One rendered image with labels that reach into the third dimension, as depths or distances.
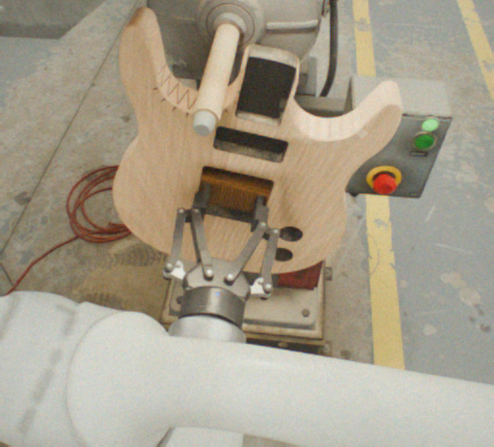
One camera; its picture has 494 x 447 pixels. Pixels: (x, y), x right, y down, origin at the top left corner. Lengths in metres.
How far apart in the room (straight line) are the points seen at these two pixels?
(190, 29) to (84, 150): 1.77
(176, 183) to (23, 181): 1.76
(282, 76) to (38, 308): 0.36
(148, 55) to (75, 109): 2.16
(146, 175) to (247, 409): 0.44
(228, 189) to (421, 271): 1.42
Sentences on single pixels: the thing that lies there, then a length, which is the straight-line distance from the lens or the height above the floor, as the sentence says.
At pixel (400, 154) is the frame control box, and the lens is 0.86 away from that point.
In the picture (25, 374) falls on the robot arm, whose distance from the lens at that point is 0.36.
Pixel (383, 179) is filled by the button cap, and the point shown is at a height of 0.99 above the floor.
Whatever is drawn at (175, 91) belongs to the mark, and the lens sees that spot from 0.61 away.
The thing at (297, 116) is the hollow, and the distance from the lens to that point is 0.61.
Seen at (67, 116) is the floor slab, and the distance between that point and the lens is 2.69.
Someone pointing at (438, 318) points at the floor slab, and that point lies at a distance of 1.93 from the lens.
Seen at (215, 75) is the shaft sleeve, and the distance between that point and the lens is 0.59.
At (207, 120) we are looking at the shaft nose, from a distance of 0.54.
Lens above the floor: 1.61
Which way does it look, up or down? 49 degrees down
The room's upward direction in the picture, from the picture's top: straight up
